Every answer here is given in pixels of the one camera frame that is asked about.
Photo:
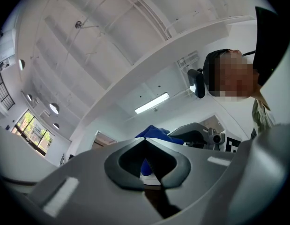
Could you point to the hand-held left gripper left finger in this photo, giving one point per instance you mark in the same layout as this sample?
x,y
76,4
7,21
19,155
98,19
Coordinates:
x,y
88,184

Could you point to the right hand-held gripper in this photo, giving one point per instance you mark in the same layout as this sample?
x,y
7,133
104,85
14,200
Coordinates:
x,y
217,139

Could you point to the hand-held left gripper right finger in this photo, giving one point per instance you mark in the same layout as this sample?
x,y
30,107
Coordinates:
x,y
198,170

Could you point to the blue cloth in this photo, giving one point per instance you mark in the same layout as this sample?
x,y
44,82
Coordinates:
x,y
158,133

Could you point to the round pendant lamp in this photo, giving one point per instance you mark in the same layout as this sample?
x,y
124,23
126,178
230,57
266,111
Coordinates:
x,y
54,108
29,97
21,64
56,126

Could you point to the round ceiling detector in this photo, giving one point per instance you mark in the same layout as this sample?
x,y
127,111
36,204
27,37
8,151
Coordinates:
x,y
78,24

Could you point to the person's white shirt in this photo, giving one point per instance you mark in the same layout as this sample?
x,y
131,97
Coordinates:
x,y
236,116

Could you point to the long fluorescent ceiling light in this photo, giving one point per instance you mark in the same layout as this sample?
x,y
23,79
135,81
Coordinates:
x,y
152,102

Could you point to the person's head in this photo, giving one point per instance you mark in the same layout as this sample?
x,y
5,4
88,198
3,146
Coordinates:
x,y
231,76

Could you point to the large window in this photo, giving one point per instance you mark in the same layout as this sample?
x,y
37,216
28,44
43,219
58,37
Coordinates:
x,y
33,131

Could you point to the black metal grille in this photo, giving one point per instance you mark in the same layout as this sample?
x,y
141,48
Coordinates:
x,y
4,92

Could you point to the black head-worn camera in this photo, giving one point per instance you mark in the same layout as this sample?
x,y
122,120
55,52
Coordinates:
x,y
197,82

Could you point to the white wall air conditioner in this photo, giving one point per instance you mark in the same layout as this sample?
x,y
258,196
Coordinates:
x,y
5,44

